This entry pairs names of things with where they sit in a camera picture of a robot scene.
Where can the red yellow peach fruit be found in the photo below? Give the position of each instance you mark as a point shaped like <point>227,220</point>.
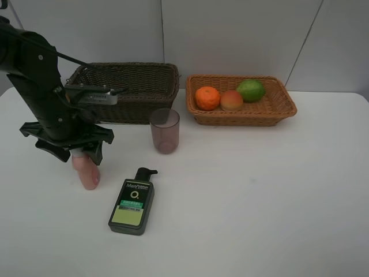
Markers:
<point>231,101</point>

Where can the dark green pump bottle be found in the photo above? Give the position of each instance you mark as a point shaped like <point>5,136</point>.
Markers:
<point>131,212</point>

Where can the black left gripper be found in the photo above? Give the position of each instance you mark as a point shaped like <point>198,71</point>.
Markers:
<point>58,130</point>

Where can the orange mandarin fruit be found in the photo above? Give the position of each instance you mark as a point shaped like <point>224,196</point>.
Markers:
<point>207,98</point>

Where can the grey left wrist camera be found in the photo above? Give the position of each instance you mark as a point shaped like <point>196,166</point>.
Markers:
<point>88,94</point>

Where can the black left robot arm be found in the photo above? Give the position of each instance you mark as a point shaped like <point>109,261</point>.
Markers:
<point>31,65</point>

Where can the light orange wicker basket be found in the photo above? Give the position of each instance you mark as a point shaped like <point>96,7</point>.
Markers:
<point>275,106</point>

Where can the translucent purple plastic cup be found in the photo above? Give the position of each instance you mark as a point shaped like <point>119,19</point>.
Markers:
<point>164,124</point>

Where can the pink bottle white cap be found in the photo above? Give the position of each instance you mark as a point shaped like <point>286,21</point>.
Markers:
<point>88,172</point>

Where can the dark brown wicker basket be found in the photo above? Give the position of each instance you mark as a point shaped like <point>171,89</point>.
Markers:
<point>151,86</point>

